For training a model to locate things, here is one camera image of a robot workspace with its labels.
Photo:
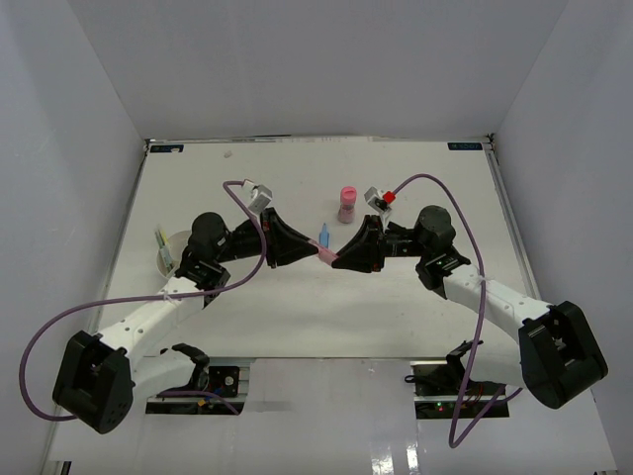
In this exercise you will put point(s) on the yellow pencil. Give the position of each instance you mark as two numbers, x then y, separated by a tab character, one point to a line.
165	247

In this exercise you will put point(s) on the white round divided container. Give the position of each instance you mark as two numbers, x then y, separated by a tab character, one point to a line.
170	251

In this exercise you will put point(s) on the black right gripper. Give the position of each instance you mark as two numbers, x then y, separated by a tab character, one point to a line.
366	251

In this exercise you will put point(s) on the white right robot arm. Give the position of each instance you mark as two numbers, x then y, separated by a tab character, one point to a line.
557	356

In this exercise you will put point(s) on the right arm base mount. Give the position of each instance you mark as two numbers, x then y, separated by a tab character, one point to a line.
436	388

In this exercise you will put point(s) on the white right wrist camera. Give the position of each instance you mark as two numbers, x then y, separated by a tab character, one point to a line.
381	202

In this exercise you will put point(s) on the pink correction tape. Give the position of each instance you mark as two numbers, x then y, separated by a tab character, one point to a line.
324	254

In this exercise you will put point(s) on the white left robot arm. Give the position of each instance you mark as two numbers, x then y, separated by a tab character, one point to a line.
101	374

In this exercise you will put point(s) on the blue correction tape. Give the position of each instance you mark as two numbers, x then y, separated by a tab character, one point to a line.
324	236

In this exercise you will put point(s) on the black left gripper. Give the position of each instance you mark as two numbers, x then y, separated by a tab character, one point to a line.
283	245

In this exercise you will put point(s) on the pink glue stick bottle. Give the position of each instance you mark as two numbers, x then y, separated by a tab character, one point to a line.
347	201

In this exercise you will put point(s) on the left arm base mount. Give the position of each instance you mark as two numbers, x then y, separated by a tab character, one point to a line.
227	388

